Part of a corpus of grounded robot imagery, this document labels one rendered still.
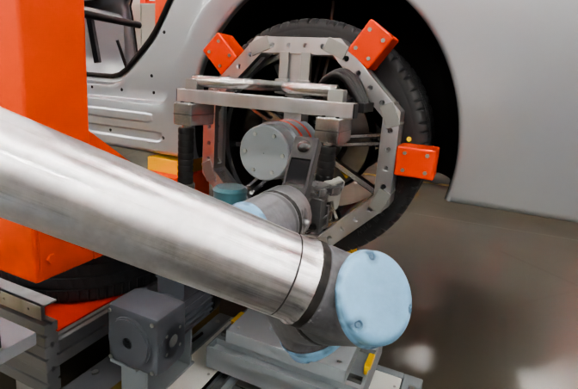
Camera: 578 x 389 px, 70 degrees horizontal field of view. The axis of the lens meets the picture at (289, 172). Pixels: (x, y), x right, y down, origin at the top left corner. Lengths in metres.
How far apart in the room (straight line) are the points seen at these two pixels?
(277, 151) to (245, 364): 0.74
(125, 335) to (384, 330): 0.91
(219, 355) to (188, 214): 1.11
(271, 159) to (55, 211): 0.62
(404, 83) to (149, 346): 0.92
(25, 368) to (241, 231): 1.17
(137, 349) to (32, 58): 0.74
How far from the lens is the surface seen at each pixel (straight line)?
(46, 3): 1.07
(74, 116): 1.10
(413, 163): 0.99
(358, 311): 0.40
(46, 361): 1.40
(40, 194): 0.38
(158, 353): 1.21
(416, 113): 1.06
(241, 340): 1.42
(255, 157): 0.95
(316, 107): 0.83
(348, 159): 1.26
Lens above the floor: 1.01
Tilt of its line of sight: 12 degrees down
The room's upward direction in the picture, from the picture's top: 4 degrees clockwise
